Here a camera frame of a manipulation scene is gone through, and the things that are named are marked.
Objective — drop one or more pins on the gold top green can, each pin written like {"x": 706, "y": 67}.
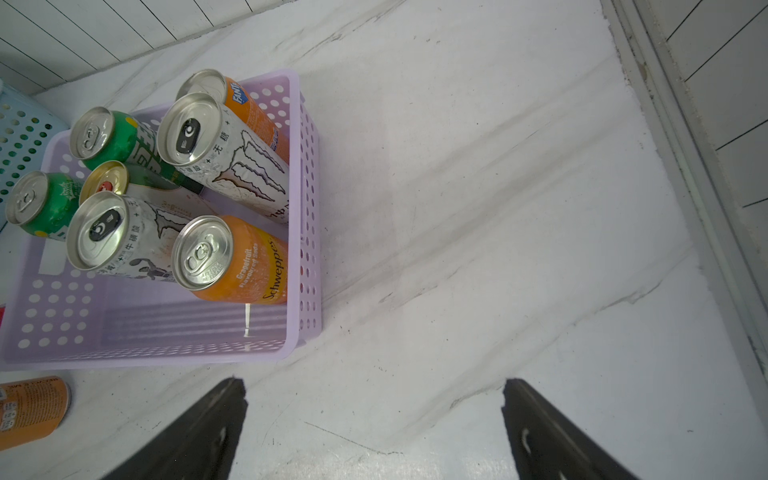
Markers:
{"x": 120, "y": 181}

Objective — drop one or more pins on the orange Schweppes can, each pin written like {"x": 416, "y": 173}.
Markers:
{"x": 226, "y": 259}

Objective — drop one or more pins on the green Sprite can small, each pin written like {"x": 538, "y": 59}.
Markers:
{"x": 43, "y": 204}

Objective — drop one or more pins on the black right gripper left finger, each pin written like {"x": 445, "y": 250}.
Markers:
{"x": 200, "y": 444}

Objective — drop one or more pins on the green can rear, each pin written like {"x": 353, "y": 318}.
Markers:
{"x": 102, "y": 135}

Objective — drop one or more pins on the white monster can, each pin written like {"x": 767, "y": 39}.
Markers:
{"x": 124, "y": 236}
{"x": 208, "y": 143}

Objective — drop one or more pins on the blue perforated plastic basket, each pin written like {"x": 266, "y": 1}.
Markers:
{"x": 26, "y": 127}

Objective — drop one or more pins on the white Monster can front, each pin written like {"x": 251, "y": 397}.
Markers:
{"x": 124, "y": 236}

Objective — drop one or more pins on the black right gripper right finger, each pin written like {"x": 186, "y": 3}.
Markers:
{"x": 545, "y": 444}

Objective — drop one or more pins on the purple perforated plastic basket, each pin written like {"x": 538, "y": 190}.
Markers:
{"x": 59, "y": 318}

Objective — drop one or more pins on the orange Fanta can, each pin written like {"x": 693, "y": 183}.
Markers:
{"x": 233, "y": 95}

